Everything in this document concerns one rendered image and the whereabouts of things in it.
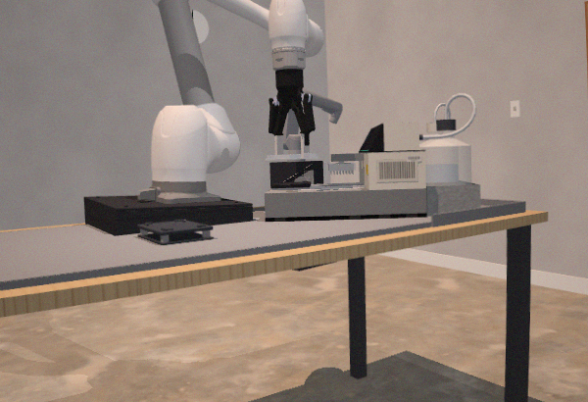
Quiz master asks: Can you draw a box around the white plastic bottle with black cap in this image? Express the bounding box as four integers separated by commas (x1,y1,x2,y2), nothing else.
422,120,471,186

